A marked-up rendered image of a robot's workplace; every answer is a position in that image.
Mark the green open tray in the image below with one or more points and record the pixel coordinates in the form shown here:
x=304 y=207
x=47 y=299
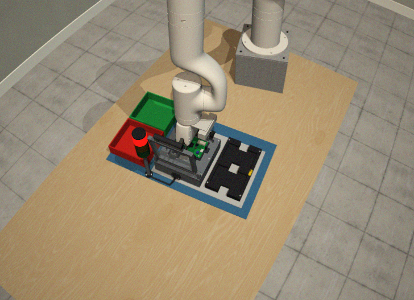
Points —
x=156 y=111

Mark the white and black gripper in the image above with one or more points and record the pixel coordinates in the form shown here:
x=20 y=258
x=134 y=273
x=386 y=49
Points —
x=185 y=134

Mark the green circuit board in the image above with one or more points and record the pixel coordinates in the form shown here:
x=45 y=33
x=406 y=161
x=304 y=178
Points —
x=197 y=146

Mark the red bin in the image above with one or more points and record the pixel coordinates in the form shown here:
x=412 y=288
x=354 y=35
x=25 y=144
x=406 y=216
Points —
x=122 y=144

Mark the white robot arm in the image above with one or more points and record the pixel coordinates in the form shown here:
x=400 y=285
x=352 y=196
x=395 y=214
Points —
x=186 y=44

